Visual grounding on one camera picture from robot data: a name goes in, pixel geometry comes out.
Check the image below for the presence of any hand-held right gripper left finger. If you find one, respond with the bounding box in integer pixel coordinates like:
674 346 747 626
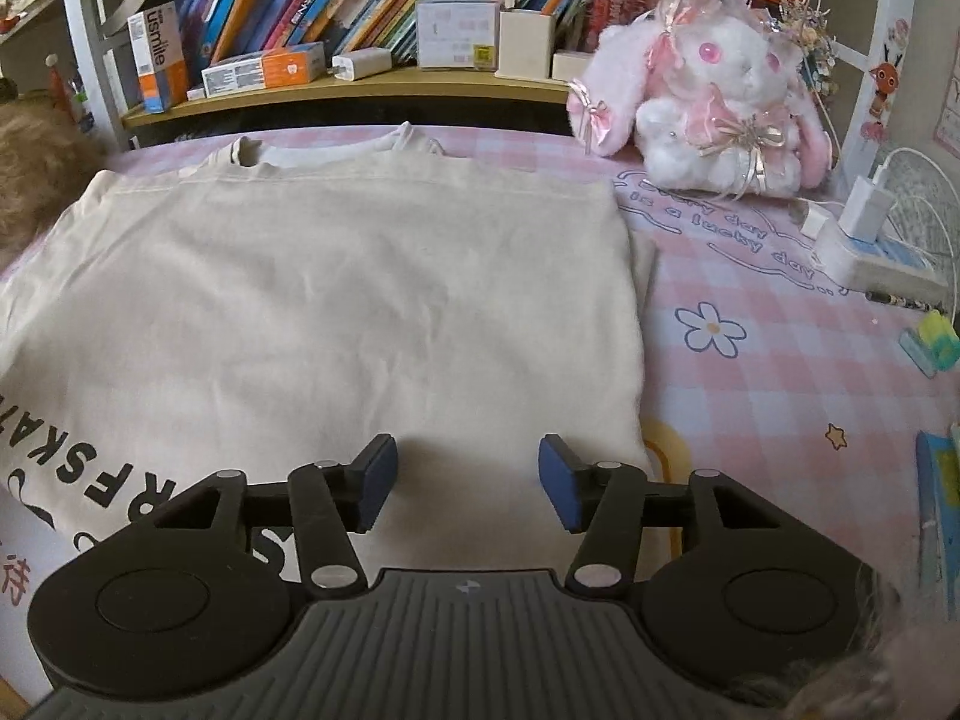
142 433 400 591

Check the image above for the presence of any brown furry plush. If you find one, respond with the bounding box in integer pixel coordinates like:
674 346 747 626
0 101 107 272

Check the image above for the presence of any small white plug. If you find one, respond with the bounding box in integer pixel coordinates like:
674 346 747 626
797 202 835 242

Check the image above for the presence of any black pen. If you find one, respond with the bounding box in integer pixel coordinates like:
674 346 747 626
865 289 943 313

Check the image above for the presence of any blue book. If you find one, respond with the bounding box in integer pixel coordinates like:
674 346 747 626
914 427 960 610

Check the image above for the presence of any green yellow correction tape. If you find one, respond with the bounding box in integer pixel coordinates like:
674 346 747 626
898 311 960 379

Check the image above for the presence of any cream printed t-shirt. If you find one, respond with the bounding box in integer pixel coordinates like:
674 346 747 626
0 122 662 616

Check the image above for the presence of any cartoon deer sticker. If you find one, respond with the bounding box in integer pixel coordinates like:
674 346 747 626
861 15 914 145

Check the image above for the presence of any tall white orange box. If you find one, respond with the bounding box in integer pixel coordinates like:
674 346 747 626
126 1 189 116

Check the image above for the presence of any white power strip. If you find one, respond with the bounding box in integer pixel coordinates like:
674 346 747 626
814 229 950 305

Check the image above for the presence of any clear labelled box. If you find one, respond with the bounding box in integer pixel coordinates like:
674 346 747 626
416 0 503 73

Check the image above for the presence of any wooden bookshelf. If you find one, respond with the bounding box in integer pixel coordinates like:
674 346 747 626
56 0 914 152

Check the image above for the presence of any alphabet wall poster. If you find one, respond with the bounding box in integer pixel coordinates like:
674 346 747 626
932 73 960 152

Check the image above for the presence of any pink white plush bunny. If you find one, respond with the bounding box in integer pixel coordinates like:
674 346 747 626
566 0 835 203

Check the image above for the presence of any flat white orange box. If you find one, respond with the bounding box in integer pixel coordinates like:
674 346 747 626
201 41 328 99

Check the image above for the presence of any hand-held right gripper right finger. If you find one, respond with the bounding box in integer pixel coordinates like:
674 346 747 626
538 433 797 591

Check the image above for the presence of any white power adapter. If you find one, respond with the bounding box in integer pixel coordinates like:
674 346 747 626
331 47 395 83

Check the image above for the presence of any pink checked cartoon desk mat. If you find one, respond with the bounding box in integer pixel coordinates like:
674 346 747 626
0 122 960 691

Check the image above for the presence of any fuzzy beige sleeve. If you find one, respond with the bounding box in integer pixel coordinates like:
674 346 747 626
720 562 960 720

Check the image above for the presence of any dried flower bouquet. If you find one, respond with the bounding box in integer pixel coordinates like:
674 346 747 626
775 0 839 100

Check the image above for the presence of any small white box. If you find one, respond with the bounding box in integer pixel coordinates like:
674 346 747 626
551 49 602 84

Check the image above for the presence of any cream pen holder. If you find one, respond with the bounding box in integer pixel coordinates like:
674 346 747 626
495 9 558 80

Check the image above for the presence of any white charger plug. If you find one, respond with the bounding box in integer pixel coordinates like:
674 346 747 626
836 174 896 243

